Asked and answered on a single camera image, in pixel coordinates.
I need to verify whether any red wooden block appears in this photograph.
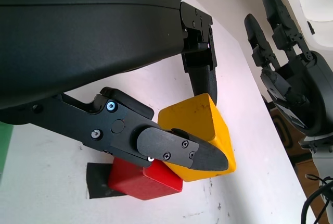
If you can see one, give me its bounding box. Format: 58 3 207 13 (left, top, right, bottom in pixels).
108 157 184 201

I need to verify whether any green wooden block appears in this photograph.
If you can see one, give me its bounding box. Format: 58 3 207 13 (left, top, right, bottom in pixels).
0 125 14 180

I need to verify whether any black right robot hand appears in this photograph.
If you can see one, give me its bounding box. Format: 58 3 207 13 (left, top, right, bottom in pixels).
244 0 333 138

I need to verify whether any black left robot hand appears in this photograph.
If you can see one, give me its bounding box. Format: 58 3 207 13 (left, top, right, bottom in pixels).
0 0 229 172

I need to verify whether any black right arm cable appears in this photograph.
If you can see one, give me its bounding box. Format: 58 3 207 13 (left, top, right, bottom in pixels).
301 173 333 224

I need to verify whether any black tape strip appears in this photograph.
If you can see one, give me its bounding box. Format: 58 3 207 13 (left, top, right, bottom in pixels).
85 163 125 199

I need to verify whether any yellow wooden block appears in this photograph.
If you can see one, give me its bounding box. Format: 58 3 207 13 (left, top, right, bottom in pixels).
158 93 237 182

